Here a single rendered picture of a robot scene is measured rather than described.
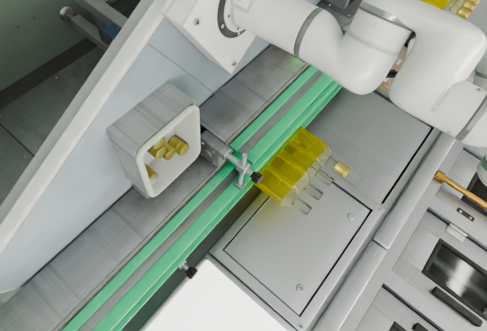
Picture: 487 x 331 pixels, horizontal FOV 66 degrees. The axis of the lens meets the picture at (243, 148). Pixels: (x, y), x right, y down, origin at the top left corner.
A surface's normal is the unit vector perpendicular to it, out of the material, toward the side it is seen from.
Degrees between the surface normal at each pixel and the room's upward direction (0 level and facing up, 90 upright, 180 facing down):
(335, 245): 90
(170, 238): 90
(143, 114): 90
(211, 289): 90
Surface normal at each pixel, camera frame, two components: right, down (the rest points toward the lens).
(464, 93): -0.18, -0.36
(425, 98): -0.53, 0.39
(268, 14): -0.47, 0.16
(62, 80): 0.08, -0.50
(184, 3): -0.25, -0.11
